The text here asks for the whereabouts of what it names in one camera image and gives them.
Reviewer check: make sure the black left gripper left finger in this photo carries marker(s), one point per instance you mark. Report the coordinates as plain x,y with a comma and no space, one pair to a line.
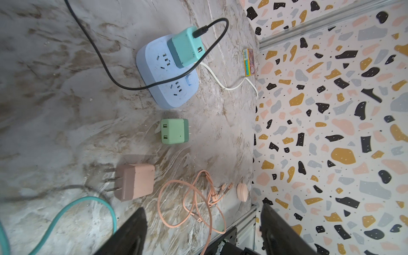
129,238

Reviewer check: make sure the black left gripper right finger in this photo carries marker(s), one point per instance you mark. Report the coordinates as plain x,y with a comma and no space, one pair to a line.
278,236

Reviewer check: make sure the pink plug adapter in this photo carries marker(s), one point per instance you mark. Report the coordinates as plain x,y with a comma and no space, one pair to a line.
132,181

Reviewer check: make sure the green plug adapter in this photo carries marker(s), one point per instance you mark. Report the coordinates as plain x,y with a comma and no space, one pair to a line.
174,131

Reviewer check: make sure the teal plug adapter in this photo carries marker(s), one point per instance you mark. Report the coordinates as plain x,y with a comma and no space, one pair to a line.
185,49

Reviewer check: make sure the pink round cap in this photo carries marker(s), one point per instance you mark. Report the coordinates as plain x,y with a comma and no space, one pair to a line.
242,192

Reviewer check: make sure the small colourful card box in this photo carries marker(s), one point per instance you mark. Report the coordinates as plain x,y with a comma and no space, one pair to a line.
249,62

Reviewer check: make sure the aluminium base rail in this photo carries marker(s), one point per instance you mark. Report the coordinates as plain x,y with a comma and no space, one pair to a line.
241,234

